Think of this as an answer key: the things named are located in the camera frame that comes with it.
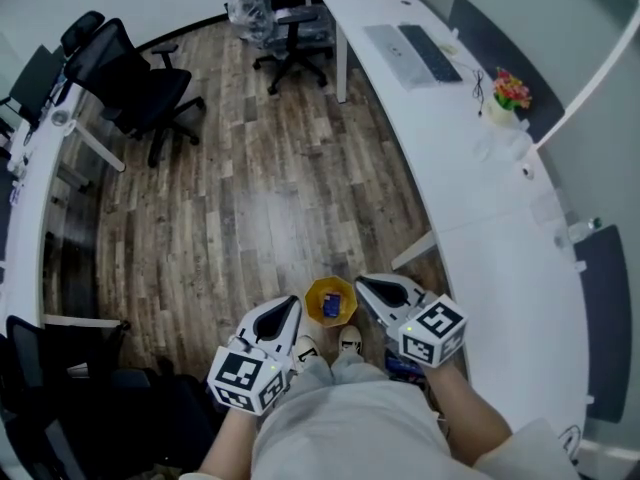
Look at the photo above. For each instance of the person's pale shirt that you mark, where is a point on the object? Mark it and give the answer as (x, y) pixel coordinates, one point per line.
(350, 433)

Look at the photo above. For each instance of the white paper roll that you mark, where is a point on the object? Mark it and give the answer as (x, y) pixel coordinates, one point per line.
(520, 143)

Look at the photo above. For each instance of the black office chair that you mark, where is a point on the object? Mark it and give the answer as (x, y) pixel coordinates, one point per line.
(125, 418)

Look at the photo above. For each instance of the person's left hand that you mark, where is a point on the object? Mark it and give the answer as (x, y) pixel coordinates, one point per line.
(247, 347)

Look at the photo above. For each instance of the person's shoe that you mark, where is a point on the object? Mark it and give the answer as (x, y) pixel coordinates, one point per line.
(351, 340)
(306, 353)

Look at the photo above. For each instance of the dark grey desk partition panel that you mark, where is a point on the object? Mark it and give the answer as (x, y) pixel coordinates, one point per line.
(500, 48)

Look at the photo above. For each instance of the white pot with colourful flowers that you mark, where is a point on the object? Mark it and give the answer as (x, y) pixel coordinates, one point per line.
(507, 98)

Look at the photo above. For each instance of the plastic wrapped office chair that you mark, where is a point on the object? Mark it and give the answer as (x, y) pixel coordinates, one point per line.
(250, 3)

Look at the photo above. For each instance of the silver laptop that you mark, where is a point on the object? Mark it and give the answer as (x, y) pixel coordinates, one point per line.
(392, 55)

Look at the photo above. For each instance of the person's left shoe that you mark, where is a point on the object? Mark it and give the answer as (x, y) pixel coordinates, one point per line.
(306, 353)

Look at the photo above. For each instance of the small pale yellow paper pad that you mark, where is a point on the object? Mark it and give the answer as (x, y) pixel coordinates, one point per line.
(448, 48)

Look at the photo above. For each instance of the clear crumpled plastic bag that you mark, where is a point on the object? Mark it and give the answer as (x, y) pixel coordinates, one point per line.
(486, 148)

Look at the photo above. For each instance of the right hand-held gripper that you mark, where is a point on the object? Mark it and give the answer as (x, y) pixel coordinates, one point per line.
(430, 333)

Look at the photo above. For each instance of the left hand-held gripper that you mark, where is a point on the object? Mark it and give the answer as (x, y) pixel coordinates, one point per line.
(237, 375)

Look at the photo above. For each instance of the person's left forearm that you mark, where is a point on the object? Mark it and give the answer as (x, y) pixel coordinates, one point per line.
(230, 438)

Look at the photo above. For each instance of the person's right forearm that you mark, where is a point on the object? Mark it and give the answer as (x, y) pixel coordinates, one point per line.
(465, 413)

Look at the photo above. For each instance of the black waist device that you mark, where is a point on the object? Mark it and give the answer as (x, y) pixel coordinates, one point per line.
(402, 365)

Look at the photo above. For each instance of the black mesh chair with headrest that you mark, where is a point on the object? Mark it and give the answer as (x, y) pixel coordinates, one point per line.
(135, 88)

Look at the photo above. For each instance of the person's light blue trousers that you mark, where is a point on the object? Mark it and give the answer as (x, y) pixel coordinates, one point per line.
(345, 368)

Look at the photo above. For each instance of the yellow waste bin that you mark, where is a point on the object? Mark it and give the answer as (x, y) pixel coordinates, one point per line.
(314, 305)

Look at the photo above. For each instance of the long dark grey partition panel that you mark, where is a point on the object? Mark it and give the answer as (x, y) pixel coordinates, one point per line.
(602, 328)

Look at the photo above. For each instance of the black keyboard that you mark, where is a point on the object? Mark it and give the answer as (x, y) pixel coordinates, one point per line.
(430, 53)

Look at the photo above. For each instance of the blue packet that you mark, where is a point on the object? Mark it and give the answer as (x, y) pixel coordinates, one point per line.
(331, 305)

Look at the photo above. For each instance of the person's right shoe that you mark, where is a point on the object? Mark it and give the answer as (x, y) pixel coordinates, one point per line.
(351, 340)

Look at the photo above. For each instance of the white desk leg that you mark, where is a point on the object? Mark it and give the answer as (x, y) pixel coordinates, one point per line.
(341, 63)
(414, 250)

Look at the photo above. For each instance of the black monitor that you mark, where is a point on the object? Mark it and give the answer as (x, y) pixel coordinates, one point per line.
(37, 83)

